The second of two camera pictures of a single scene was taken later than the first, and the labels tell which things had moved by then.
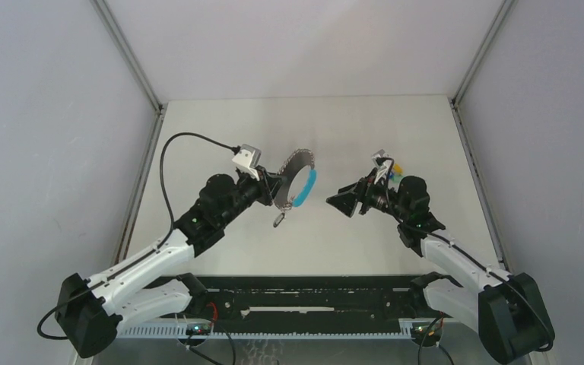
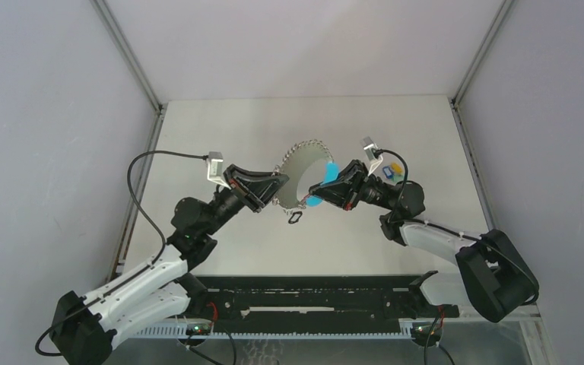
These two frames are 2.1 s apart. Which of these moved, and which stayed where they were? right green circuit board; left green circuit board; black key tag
Moved: black key tag
Stayed: left green circuit board; right green circuit board
